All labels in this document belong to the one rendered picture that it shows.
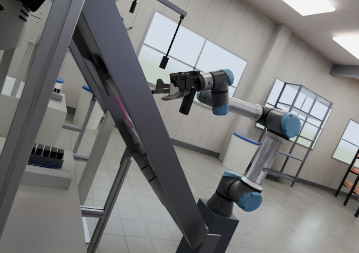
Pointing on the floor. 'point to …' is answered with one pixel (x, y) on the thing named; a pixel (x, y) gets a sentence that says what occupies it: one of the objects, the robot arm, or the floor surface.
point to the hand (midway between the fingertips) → (154, 97)
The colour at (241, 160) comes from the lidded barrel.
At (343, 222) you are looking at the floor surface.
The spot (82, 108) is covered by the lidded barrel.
